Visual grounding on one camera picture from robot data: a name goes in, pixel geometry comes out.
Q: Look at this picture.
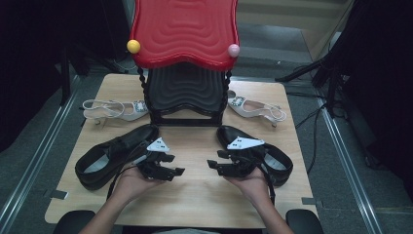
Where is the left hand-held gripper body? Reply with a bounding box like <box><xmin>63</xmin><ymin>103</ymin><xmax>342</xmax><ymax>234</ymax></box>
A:
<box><xmin>135</xmin><ymin>136</ymin><xmax>171</xmax><ymax>181</ymax></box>

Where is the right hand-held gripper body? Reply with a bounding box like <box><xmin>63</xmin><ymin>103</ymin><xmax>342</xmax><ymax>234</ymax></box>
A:
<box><xmin>226</xmin><ymin>136</ymin><xmax>267</xmax><ymax>178</ymax></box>

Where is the black leather shoe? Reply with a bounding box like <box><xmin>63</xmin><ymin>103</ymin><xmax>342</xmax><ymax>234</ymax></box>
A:
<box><xmin>74</xmin><ymin>124</ymin><xmax>161</xmax><ymax>191</ymax></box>
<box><xmin>215</xmin><ymin>125</ymin><xmax>294</xmax><ymax>188</ymax></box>

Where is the white slingback heeled sandal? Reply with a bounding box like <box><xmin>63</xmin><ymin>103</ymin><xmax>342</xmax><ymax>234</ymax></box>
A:
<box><xmin>227</xmin><ymin>90</ymin><xmax>288</xmax><ymax>129</ymax></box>
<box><xmin>81</xmin><ymin>98</ymin><xmax>150</xmax><ymax>127</ymax></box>

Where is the red and black shoe rack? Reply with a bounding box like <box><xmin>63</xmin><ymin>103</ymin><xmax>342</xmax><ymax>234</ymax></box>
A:
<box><xmin>129</xmin><ymin>0</ymin><xmax>242</xmax><ymax>128</ymax></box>

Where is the person's right hand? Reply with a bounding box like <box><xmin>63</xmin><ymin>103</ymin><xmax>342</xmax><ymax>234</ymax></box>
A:
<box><xmin>223</xmin><ymin>168</ymin><xmax>273</xmax><ymax>207</ymax></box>

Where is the person's left hand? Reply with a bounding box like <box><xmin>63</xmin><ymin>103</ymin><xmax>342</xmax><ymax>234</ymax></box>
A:
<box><xmin>111</xmin><ymin>167</ymin><xmax>164</xmax><ymax>205</ymax></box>

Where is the person's grey clothing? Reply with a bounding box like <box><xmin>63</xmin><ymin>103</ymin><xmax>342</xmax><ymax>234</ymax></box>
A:
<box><xmin>151</xmin><ymin>227</ymin><xmax>222</xmax><ymax>234</ymax></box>

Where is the black chair armrest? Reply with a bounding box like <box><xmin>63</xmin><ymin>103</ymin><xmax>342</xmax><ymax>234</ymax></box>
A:
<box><xmin>284</xmin><ymin>208</ymin><xmax>325</xmax><ymax>234</ymax></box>
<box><xmin>52</xmin><ymin>210</ymin><xmax>97</xmax><ymax>234</ymax></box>

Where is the black tripod stand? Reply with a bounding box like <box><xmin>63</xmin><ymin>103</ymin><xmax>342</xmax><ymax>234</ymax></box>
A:
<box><xmin>274</xmin><ymin>45</ymin><xmax>347</xmax><ymax>119</ymax></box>

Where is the black metal stand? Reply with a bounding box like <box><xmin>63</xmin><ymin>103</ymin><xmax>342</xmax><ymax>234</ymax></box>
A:
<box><xmin>59</xmin><ymin>45</ymin><xmax>73</xmax><ymax>107</ymax></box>

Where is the black curtain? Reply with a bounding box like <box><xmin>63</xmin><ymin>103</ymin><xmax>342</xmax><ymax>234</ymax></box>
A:
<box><xmin>0</xmin><ymin>0</ymin><xmax>131</xmax><ymax>154</ymax></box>
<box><xmin>324</xmin><ymin>0</ymin><xmax>413</xmax><ymax>199</ymax></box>

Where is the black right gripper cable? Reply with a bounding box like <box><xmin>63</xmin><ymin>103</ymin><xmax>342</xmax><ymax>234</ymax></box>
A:
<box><xmin>258</xmin><ymin>165</ymin><xmax>277</xmax><ymax>207</ymax></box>

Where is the black floor cable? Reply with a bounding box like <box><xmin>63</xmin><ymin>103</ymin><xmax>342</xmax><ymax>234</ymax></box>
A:
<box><xmin>292</xmin><ymin>102</ymin><xmax>326</xmax><ymax>176</ymax></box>

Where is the metal floor rail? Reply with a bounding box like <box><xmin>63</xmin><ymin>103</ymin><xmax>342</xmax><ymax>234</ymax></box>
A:
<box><xmin>0</xmin><ymin>74</ymin><xmax>81</xmax><ymax>234</ymax></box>
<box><xmin>316</xmin><ymin>97</ymin><xmax>387</xmax><ymax>234</ymax></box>

